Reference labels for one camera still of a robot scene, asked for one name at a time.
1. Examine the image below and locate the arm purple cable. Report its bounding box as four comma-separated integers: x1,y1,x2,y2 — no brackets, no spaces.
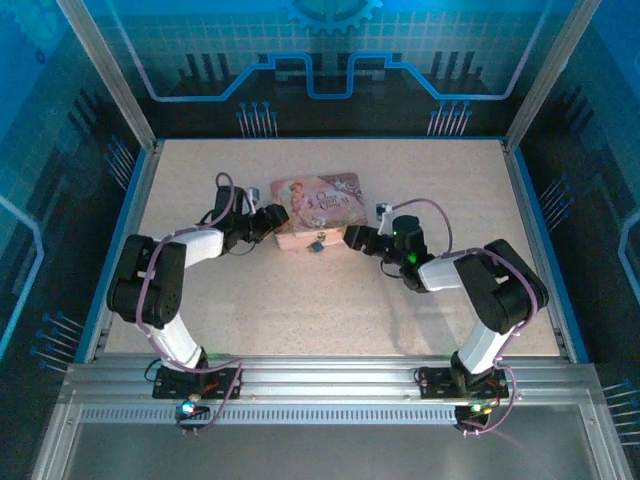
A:
387,198,541,437
133,171,246,437

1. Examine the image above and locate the left controller board with LED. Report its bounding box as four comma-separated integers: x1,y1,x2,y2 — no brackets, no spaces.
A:
174,394,212,422

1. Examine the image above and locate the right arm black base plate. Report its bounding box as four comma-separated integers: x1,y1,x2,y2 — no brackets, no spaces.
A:
414,363,511,401

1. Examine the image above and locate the aluminium side rail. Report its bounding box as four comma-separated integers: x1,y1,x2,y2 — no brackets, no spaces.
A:
82,139,164,364
499,139,576,362

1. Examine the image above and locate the aluminium front rail frame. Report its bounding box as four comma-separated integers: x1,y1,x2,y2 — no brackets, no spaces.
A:
29,353,637,480

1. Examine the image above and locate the controller board with led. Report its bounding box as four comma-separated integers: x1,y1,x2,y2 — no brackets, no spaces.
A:
174,394,212,422
453,398,496,427

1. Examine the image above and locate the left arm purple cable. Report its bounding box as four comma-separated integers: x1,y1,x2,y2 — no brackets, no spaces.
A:
133,171,246,437

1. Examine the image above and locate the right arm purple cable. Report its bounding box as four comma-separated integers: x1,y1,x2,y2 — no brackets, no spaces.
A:
387,198,541,437

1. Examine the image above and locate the right controller board with LED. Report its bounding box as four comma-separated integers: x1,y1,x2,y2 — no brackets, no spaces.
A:
453,398,496,427

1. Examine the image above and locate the pink illustrated storage box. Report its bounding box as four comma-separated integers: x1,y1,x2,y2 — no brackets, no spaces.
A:
269,172,365,252

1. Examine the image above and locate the aluminium corner post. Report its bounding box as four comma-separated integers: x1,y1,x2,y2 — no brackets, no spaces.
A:
53,0,162,154
501,0,604,154

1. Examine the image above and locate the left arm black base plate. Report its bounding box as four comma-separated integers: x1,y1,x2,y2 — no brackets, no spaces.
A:
151,366,245,401

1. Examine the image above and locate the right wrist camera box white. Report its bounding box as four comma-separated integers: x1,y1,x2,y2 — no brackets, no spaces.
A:
374,201,396,236

